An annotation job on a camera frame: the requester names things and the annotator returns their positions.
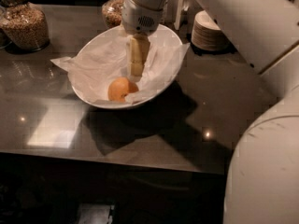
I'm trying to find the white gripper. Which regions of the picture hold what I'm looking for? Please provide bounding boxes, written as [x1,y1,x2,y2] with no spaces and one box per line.
[121,0,163,81]

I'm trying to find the large glass grain jar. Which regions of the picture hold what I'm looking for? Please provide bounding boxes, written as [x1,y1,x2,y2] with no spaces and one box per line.
[0,0,50,51]

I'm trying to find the tall stack paper bowls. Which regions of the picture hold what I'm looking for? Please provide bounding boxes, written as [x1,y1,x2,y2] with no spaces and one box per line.
[191,10,230,51]

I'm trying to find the orange fruit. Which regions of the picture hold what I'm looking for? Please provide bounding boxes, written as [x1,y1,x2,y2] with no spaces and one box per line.
[107,77,139,103]

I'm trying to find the white tilted bowl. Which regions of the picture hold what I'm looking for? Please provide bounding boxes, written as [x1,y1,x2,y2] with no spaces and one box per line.
[69,23,184,110]

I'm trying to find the glass cereal jar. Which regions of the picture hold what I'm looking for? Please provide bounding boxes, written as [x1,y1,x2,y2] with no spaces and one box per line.
[102,0,124,28]

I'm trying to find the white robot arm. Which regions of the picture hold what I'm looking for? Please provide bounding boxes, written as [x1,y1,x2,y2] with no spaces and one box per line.
[164,0,299,224]

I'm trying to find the glass jar at left edge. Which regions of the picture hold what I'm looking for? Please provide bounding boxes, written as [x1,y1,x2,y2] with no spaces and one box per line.
[0,7,11,49]

